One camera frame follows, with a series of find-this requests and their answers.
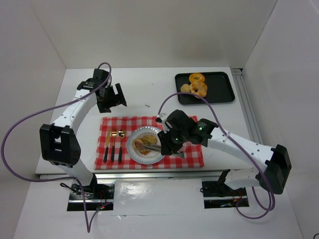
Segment white round plate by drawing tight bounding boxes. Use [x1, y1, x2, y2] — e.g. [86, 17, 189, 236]
[126, 126, 164, 165]

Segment gold fork dark handle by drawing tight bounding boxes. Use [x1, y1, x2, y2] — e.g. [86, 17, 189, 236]
[110, 128, 118, 163]

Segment aluminium rail frame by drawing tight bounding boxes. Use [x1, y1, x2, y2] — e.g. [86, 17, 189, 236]
[231, 68, 264, 144]

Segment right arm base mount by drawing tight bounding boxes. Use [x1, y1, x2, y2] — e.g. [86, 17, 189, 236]
[200, 181, 249, 209]

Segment red white checkered cloth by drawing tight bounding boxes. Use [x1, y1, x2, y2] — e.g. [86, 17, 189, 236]
[94, 116, 204, 170]

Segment toasted bread slice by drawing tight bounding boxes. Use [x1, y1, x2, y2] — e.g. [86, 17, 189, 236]
[139, 135, 158, 155]

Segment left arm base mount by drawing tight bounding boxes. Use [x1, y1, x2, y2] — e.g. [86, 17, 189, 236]
[60, 183, 115, 212]

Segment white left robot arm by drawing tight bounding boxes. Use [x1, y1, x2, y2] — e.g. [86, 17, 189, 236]
[39, 69, 127, 194]

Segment glazed donut bread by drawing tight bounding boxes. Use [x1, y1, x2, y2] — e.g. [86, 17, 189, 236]
[190, 81, 208, 99]

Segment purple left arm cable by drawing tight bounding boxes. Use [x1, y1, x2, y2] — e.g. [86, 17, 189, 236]
[0, 62, 112, 233]

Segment small round bun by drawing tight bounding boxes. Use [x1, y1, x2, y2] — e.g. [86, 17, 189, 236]
[180, 84, 191, 93]

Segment clear drinking glass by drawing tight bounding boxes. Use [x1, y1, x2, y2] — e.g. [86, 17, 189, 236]
[180, 142, 191, 152]

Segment gold spoon dark handle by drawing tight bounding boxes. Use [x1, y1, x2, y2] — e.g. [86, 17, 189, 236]
[118, 129, 127, 164]

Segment black rectangular tray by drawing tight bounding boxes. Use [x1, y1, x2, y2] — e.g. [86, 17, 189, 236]
[177, 72, 235, 106]

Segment metal tongs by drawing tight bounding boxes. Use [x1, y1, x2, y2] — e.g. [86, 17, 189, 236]
[144, 144, 185, 158]

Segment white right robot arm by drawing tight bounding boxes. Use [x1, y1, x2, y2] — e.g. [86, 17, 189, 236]
[156, 110, 292, 195]

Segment ring shaped bread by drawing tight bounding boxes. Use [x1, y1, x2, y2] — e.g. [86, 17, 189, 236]
[188, 73, 205, 83]

